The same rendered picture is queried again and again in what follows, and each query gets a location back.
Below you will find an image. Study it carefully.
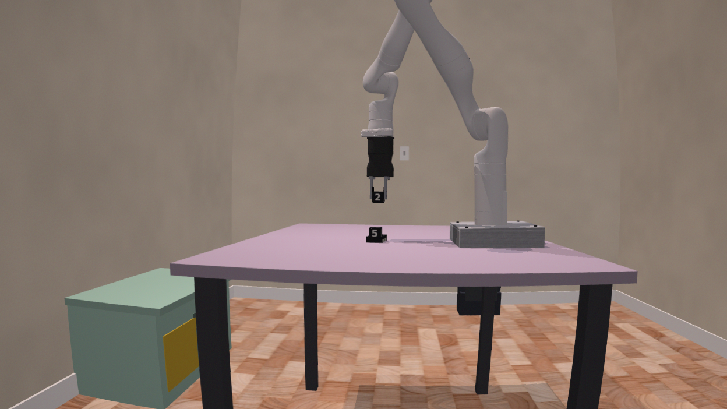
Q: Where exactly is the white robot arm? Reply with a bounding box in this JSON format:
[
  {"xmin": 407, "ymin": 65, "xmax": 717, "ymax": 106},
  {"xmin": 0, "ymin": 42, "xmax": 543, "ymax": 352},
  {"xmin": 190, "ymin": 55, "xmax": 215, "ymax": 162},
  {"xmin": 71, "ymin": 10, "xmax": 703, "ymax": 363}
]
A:
[{"xmin": 363, "ymin": 0, "xmax": 508, "ymax": 225}]

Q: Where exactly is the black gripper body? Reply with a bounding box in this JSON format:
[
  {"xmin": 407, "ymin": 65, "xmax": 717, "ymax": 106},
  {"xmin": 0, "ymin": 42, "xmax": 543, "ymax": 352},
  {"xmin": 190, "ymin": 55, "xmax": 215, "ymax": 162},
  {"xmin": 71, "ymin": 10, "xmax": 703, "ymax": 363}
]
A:
[{"xmin": 361, "ymin": 119, "xmax": 394, "ymax": 177}]

